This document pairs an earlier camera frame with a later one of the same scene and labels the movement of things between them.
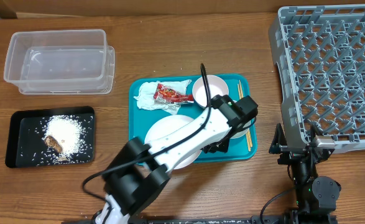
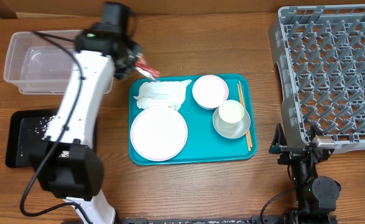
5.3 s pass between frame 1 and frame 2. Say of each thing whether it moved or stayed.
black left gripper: moved
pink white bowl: stayed
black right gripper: stayed
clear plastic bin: stayed
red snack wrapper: moved
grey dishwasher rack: stayed
